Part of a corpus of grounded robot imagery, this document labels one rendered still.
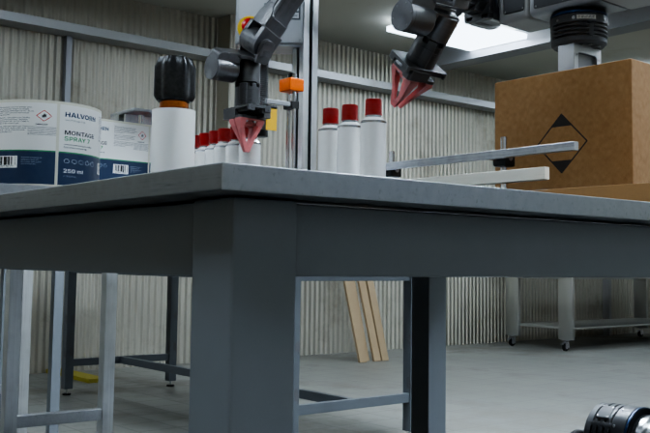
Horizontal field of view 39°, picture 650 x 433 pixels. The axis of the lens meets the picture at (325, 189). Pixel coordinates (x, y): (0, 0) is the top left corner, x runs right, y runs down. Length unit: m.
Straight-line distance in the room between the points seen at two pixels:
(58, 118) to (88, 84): 5.17
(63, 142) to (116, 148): 0.46
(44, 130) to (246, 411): 0.97
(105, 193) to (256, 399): 0.23
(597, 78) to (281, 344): 1.10
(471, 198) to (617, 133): 0.88
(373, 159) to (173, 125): 0.41
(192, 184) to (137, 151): 1.39
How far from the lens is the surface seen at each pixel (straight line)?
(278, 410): 0.72
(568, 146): 1.54
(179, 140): 1.85
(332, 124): 1.91
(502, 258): 0.90
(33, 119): 1.60
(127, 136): 2.06
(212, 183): 0.66
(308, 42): 2.26
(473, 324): 9.19
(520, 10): 2.38
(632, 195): 1.27
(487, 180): 1.54
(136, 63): 6.98
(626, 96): 1.67
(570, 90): 1.73
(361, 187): 0.72
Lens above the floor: 0.76
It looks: 5 degrees up
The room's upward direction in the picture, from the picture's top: 1 degrees clockwise
